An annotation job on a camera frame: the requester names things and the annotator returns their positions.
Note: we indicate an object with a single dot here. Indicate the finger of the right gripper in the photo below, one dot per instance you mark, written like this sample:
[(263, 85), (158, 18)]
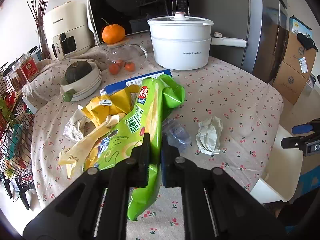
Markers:
[(312, 126), (294, 142)]

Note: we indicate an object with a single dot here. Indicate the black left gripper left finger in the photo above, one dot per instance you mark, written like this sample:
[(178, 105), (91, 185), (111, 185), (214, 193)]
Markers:
[(95, 205)]

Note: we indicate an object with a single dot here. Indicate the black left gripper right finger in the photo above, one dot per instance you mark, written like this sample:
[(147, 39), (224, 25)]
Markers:
[(215, 206)]

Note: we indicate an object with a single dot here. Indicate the cream bread bag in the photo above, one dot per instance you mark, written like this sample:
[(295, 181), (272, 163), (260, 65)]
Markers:
[(76, 155)]

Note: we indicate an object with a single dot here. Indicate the white paper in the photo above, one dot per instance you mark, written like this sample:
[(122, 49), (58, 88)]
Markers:
[(208, 135)]

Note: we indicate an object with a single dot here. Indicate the clear plastic wrapper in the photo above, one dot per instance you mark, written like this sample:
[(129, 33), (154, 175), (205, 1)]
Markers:
[(176, 134)]

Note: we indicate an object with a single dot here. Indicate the yellow snack wrapper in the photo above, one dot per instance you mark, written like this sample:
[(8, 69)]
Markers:
[(100, 107)]

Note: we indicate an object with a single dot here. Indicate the green snack bag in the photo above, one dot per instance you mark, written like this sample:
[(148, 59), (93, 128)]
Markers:
[(156, 99)]

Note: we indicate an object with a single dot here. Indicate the receipt paper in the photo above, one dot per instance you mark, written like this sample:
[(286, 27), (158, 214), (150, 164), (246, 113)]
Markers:
[(78, 126)]

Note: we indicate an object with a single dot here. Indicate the white trash bin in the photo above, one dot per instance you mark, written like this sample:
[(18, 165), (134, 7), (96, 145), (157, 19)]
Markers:
[(281, 175)]

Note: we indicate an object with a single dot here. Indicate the lower cardboard box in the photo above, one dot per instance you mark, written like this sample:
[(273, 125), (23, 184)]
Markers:
[(289, 83)]

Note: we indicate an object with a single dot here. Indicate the cardboard box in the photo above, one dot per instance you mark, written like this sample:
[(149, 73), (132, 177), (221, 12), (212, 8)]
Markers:
[(297, 57), (289, 83)]

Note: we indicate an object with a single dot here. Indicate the cherry print tablecloth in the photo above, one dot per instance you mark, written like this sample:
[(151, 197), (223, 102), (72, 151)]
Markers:
[(248, 108)]

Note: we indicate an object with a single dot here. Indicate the upper cardboard box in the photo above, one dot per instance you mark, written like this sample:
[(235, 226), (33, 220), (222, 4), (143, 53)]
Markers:
[(297, 57)]

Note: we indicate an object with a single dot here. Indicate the blue white box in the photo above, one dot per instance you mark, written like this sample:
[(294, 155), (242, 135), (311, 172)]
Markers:
[(297, 26)]

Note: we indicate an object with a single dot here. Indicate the grey refrigerator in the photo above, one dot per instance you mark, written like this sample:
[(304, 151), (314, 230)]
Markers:
[(261, 23)]

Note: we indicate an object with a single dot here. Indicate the dark green pumpkin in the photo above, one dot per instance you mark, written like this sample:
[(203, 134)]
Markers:
[(76, 71)]

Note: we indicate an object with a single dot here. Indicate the small orange in teapot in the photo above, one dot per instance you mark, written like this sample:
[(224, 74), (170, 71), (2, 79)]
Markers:
[(114, 68)]

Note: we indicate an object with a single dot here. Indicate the white electric cooking pot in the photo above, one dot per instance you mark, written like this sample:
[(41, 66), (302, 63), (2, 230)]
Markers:
[(183, 42)]

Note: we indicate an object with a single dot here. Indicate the red label jar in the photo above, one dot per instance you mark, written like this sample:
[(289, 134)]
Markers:
[(28, 67)]

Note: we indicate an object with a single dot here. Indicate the glass teapot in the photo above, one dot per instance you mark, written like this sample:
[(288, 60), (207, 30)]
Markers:
[(123, 51)]

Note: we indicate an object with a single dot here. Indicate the large orange mandarin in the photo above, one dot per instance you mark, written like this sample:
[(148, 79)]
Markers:
[(112, 33)]

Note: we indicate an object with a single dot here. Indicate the cream air fryer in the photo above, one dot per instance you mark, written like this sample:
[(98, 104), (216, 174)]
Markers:
[(67, 31)]

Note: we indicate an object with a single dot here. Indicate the dried twig bouquet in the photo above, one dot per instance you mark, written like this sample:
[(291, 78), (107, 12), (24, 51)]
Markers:
[(38, 9)]

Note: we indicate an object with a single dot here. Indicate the black microwave oven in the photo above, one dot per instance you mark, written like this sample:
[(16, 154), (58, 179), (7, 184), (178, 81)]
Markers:
[(132, 15)]

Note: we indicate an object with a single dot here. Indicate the black wire storage rack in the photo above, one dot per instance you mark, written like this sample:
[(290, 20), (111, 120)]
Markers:
[(16, 136)]

